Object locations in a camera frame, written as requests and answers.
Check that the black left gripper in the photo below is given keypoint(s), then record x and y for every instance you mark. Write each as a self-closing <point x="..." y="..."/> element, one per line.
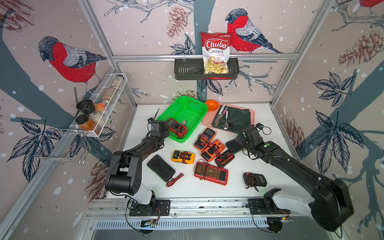
<point x="165" y="131"/>

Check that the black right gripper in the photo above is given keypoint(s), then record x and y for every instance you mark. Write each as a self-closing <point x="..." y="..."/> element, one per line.
<point x="241" y="140"/>

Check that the black multimeter face down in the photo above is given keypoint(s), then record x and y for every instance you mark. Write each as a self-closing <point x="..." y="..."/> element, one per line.
<point x="235" y="146"/>

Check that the red black multimeter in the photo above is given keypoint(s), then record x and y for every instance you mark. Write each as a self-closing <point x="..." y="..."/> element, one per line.
<point x="177" y="128"/>

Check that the green plastic basket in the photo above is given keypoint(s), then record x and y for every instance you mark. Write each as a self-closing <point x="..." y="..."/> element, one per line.
<point x="185" y="109"/>

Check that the yellow multimeter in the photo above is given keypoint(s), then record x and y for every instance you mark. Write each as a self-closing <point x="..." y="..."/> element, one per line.
<point x="183" y="157"/>

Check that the small black multimeter front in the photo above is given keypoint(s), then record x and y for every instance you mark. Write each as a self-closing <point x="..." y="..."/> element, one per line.
<point x="252" y="180"/>

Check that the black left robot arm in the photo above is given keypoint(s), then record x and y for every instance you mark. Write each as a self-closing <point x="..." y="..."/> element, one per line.
<point x="124" y="177"/>

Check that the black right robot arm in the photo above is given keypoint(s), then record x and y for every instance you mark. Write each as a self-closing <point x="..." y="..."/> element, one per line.
<point x="332" y="204"/>

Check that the small black multimeter with leads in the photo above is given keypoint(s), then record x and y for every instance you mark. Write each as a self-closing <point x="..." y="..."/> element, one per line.
<point x="224" y="159"/>

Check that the black green multimeter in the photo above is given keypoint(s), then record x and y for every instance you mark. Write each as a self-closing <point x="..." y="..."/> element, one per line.
<point x="161" y="168"/>

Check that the orange multimeter face down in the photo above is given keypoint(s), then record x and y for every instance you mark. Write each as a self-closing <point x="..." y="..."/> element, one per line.
<point x="213" y="150"/>

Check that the orange multimeter face up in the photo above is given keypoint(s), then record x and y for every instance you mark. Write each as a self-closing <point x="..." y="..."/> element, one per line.
<point x="204" y="139"/>

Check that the large red multimeter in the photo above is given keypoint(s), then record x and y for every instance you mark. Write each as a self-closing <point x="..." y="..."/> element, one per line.
<point x="206" y="172"/>

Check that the dark green cloth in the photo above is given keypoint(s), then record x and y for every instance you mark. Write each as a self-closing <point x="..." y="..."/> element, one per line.
<point x="241" y="118"/>

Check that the pink plastic tray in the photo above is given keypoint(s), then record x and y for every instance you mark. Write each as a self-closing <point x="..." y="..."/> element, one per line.
<point x="210" y="116"/>

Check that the orange plastic bowl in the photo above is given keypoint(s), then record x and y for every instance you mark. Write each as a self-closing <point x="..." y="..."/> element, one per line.
<point x="212" y="105"/>

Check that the red black test leads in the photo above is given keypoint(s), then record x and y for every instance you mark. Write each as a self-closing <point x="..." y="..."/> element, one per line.
<point x="172" y="181"/>

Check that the black lid jar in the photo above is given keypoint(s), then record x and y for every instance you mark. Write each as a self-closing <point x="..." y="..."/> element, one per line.
<point x="87" y="107"/>

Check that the orange spice jar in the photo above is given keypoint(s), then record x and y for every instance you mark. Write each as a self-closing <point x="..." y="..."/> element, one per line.
<point x="85" y="123"/>

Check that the red cassava chips bag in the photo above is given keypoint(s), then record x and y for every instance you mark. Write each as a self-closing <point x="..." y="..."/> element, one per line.
<point x="216" y="52"/>

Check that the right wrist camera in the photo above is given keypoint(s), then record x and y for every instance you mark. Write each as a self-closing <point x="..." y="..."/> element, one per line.
<point x="259" y="126"/>

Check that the white handled spoon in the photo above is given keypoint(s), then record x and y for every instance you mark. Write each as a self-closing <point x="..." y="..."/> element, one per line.
<point x="226" y="124"/>

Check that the multicolour handled knife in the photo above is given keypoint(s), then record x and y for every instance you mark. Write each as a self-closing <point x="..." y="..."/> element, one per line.
<point x="215" y="125"/>

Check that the white handled knife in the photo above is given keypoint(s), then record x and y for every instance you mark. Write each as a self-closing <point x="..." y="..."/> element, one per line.
<point x="220" y="112"/>

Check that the black wall basket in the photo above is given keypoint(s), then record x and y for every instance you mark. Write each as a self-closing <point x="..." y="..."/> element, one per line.
<point x="193" y="69"/>

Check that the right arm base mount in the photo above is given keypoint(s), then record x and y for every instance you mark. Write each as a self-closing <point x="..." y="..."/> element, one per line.
<point x="266" y="205"/>

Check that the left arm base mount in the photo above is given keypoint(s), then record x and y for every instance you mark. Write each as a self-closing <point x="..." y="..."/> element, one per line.
<point x="157" y="208"/>

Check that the white wire wall shelf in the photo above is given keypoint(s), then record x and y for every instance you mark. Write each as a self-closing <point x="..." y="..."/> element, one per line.
<point x="85" y="142"/>

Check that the aluminium front rail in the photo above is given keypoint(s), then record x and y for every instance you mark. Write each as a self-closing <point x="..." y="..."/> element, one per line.
<point x="200" y="207"/>

